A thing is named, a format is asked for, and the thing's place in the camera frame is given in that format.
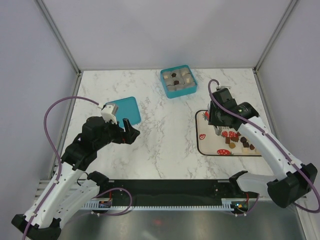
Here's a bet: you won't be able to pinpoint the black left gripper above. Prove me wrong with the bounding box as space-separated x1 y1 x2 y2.
94 116 140 150

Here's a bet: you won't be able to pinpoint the metal tongs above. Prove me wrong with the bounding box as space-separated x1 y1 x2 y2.
213 126 223 136

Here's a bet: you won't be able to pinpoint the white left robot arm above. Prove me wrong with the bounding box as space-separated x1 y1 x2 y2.
11 116 140 240

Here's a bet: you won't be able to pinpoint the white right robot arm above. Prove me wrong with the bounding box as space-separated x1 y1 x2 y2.
209 88 320 208

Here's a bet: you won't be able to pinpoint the tan round chocolate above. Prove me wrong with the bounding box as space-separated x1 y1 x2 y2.
229 142 236 149

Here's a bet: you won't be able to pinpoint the teal chocolate box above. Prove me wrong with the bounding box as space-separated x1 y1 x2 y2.
160 65 198 99

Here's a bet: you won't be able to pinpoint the teal box lid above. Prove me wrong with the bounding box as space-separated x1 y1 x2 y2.
108 96 142 128

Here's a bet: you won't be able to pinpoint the strawberry print tray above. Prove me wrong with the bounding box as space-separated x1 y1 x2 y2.
195 110 261 157

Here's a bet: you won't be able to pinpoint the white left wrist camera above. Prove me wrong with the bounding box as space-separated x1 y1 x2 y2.
101 103 119 125

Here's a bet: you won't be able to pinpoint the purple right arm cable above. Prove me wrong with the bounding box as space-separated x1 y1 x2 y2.
207 79 320 214

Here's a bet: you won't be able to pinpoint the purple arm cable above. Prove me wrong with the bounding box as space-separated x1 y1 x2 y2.
22 96 101 238
207 79 320 214

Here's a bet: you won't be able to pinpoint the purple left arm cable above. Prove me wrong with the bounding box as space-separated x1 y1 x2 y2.
22 96 101 238

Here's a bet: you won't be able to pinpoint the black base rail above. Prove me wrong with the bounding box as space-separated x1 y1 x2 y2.
107 179 246 205

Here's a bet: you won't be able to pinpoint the white slotted cable duct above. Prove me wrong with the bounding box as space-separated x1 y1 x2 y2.
80 198 253 211

